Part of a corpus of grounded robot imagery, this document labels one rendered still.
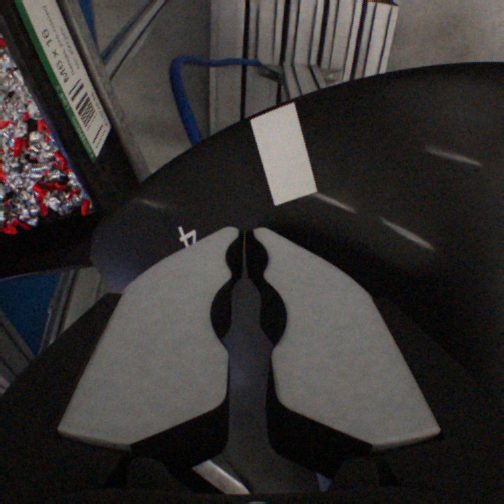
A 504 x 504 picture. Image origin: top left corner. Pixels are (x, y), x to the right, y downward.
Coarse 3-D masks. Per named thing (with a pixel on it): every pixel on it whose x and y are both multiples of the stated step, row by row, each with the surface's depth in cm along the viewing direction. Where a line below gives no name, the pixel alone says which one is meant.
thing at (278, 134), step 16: (272, 112) 14; (288, 112) 14; (256, 128) 14; (272, 128) 14; (288, 128) 14; (272, 144) 14; (288, 144) 14; (304, 144) 13; (272, 160) 14; (288, 160) 14; (304, 160) 13; (272, 176) 14; (288, 176) 14; (304, 176) 13; (272, 192) 14; (288, 192) 14; (304, 192) 14
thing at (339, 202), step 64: (448, 64) 11; (320, 128) 13; (384, 128) 12; (448, 128) 11; (192, 192) 16; (256, 192) 14; (320, 192) 13; (384, 192) 12; (448, 192) 11; (128, 256) 18; (320, 256) 13; (384, 256) 12; (448, 256) 11; (256, 320) 15; (448, 320) 11; (256, 384) 16; (256, 448) 17
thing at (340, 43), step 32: (224, 0) 82; (256, 0) 83; (288, 0) 86; (320, 0) 83; (352, 0) 82; (384, 0) 84; (224, 32) 89; (256, 32) 90; (288, 32) 89; (320, 32) 95; (352, 32) 88; (384, 32) 88; (320, 64) 96; (352, 64) 99; (384, 64) 94; (224, 96) 102; (256, 96) 102
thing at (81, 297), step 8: (80, 272) 126; (88, 272) 126; (96, 272) 126; (80, 280) 124; (88, 280) 124; (80, 288) 122; (88, 288) 122; (72, 296) 119; (80, 296) 120; (88, 296) 120; (96, 296) 120; (72, 304) 117; (80, 304) 118; (88, 304) 118; (72, 312) 115; (80, 312) 116; (72, 320) 113; (64, 328) 111
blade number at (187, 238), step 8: (192, 208) 16; (176, 216) 16; (184, 216) 16; (192, 216) 16; (200, 216) 16; (168, 224) 17; (176, 224) 16; (184, 224) 16; (192, 224) 16; (200, 224) 16; (168, 232) 17; (176, 232) 16; (184, 232) 16; (192, 232) 16; (200, 232) 16; (208, 232) 16; (176, 240) 16; (184, 240) 16; (192, 240) 16; (176, 248) 17
